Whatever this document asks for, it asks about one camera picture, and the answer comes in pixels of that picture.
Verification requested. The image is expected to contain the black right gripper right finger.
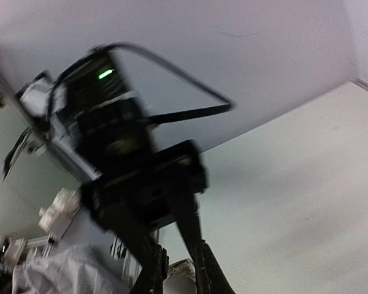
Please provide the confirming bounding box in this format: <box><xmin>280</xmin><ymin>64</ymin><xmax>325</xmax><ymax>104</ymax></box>
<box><xmin>195</xmin><ymin>240</ymin><xmax>235</xmax><ymax>294</ymax></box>

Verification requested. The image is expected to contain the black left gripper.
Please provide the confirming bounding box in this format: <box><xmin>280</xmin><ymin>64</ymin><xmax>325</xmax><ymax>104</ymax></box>
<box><xmin>79</xmin><ymin>140</ymin><xmax>209</xmax><ymax>268</ymax></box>

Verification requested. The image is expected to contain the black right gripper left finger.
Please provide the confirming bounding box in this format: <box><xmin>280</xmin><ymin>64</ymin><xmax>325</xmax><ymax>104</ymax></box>
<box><xmin>134</xmin><ymin>244</ymin><xmax>169</xmax><ymax>294</ymax></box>

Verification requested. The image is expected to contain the white nail polish cap brush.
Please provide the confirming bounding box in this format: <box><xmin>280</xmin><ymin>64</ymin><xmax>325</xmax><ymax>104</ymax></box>
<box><xmin>163</xmin><ymin>275</ymin><xmax>197</xmax><ymax>294</ymax></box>

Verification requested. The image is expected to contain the glitter nail polish bottle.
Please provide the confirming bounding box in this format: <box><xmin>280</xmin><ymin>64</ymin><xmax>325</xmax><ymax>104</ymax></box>
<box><xmin>168</xmin><ymin>258</ymin><xmax>196</xmax><ymax>278</ymax></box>

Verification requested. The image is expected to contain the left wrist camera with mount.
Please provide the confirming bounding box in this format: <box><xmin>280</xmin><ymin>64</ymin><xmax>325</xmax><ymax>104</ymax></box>
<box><xmin>3</xmin><ymin>47</ymin><xmax>154</xmax><ymax>180</ymax></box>

